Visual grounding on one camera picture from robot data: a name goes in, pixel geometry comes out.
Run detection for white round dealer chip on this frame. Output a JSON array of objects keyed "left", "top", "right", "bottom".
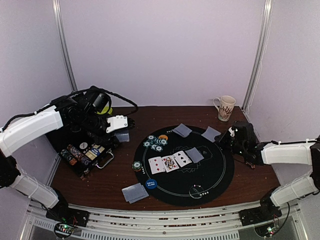
[{"left": 79, "top": 142, "right": 88, "bottom": 150}]

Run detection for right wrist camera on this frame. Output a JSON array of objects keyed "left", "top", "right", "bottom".
[{"left": 231, "top": 121, "right": 257, "bottom": 148}]

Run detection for orange big blind button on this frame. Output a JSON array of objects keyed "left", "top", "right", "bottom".
[{"left": 158, "top": 134, "right": 168, "bottom": 141}]

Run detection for blue green poker chips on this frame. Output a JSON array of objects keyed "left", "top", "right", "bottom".
[{"left": 143, "top": 135, "right": 168, "bottom": 152}]

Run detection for left aluminium frame post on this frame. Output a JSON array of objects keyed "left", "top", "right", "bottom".
[{"left": 52, "top": 0, "right": 78, "bottom": 92}]

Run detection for black poker chip case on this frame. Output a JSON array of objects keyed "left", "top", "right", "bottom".
[{"left": 45, "top": 126, "right": 119, "bottom": 179}]

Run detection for dealt cards front pile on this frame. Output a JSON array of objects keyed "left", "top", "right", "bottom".
[{"left": 121, "top": 183, "right": 149, "bottom": 204}]

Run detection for texas holdem card deck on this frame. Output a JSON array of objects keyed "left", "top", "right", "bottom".
[{"left": 85, "top": 144, "right": 105, "bottom": 161}]

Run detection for face-down board card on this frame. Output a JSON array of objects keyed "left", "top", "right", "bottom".
[
  {"left": 201, "top": 126, "right": 221, "bottom": 143},
  {"left": 185, "top": 147, "right": 204, "bottom": 163}
]

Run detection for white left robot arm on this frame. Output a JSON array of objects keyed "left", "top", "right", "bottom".
[{"left": 0, "top": 105, "right": 72, "bottom": 222}]

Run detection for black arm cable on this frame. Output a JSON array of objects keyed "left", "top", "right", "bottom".
[{"left": 0, "top": 85, "right": 139, "bottom": 131}]

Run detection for aluminium frame post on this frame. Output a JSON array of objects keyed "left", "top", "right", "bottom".
[
  {"left": 242, "top": 0, "right": 274, "bottom": 116},
  {"left": 52, "top": 0, "right": 78, "bottom": 92}
]

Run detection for dealt cards pile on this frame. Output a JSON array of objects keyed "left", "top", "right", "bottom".
[
  {"left": 172, "top": 123, "right": 192, "bottom": 138},
  {"left": 121, "top": 183, "right": 149, "bottom": 204}
]

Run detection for queen of hearts card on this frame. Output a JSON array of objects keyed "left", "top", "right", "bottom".
[{"left": 161, "top": 155, "right": 180, "bottom": 173}]

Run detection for dealt cards back pile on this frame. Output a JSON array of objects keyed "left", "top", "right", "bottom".
[{"left": 172, "top": 123, "right": 192, "bottom": 138}]

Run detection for blue small blind button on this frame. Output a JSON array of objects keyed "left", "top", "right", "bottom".
[{"left": 145, "top": 179, "right": 158, "bottom": 190}]

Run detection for three of diamonds card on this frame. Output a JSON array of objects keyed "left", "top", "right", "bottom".
[{"left": 148, "top": 156, "right": 166, "bottom": 175}]

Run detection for white patterned mug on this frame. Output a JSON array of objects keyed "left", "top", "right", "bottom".
[{"left": 212, "top": 95, "right": 236, "bottom": 122}]

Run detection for stack of poker chips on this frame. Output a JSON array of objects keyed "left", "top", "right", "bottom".
[{"left": 132, "top": 161, "right": 142, "bottom": 172}]

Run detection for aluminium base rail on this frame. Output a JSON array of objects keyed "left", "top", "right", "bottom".
[{"left": 19, "top": 197, "right": 311, "bottom": 240}]

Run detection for front row poker chips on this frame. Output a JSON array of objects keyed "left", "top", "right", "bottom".
[{"left": 60, "top": 144, "right": 92, "bottom": 166}]

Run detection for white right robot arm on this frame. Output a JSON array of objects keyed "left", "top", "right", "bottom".
[{"left": 215, "top": 132, "right": 320, "bottom": 221}]

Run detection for round black poker mat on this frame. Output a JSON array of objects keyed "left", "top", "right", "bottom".
[{"left": 133, "top": 125, "right": 235, "bottom": 207}]

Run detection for clear dealer button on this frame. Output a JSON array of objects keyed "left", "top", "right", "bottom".
[{"left": 188, "top": 184, "right": 206, "bottom": 199}]

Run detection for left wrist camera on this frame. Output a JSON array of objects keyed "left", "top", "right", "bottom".
[{"left": 84, "top": 87, "right": 112, "bottom": 113}]

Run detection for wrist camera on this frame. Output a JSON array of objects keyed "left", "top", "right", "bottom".
[
  {"left": 231, "top": 121, "right": 257, "bottom": 148},
  {"left": 84, "top": 87, "right": 112, "bottom": 113}
]

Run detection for green bowl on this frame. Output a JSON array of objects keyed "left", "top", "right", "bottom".
[{"left": 97, "top": 105, "right": 113, "bottom": 115}]

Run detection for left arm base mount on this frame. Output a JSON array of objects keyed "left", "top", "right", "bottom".
[{"left": 45, "top": 207, "right": 90, "bottom": 239}]

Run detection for grey cloth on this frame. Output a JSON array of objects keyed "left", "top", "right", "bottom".
[{"left": 114, "top": 130, "right": 130, "bottom": 143}]

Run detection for three of spades card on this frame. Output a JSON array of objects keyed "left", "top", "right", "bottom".
[{"left": 172, "top": 150, "right": 192, "bottom": 168}]

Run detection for right aluminium frame post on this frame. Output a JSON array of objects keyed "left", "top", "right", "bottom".
[{"left": 242, "top": 0, "right": 274, "bottom": 116}]

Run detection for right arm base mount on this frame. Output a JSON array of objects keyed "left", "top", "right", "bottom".
[{"left": 239, "top": 206, "right": 282, "bottom": 238}]

